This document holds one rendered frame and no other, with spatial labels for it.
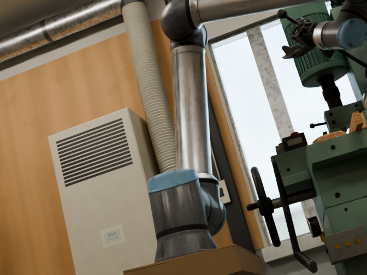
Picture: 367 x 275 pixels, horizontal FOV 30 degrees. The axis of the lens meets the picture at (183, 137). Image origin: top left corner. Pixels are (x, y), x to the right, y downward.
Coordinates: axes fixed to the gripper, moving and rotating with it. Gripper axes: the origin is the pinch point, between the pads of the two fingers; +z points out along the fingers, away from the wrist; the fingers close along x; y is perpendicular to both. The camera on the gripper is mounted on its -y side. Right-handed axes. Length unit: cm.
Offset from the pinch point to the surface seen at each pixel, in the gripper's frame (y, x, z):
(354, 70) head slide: -20.4, -2.2, -10.4
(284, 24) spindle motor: 1.0, -7.4, 12.3
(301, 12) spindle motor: 0.9, -12.1, 5.3
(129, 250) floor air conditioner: -48, 97, 133
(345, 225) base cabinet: -29, 49, -37
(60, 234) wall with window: -31, 112, 193
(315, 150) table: -9.8, 34.9, -31.8
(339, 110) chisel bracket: -24.4, 12.1, -9.2
